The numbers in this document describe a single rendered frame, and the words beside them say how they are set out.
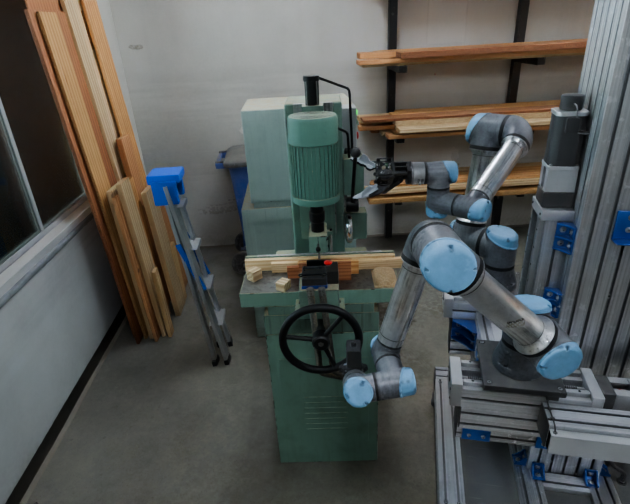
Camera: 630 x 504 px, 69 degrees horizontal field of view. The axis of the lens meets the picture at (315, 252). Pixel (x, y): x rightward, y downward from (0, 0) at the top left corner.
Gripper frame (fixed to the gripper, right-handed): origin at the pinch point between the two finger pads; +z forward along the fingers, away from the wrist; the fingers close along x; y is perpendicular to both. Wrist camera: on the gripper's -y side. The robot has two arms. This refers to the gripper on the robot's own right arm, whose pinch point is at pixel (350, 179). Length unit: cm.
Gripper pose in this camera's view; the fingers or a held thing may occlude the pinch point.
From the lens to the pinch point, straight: 160.3
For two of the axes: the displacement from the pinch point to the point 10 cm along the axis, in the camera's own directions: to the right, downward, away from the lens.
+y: -0.4, -3.3, -9.4
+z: -10.0, 0.4, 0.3
